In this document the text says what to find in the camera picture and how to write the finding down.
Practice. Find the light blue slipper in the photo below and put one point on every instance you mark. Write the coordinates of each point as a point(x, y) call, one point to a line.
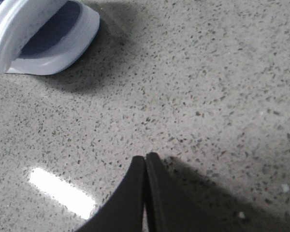
point(44, 37)

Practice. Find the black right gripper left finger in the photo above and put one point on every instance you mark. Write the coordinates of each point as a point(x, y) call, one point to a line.
point(123, 212)

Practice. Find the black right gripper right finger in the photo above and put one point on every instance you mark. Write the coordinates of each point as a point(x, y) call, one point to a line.
point(169, 209)

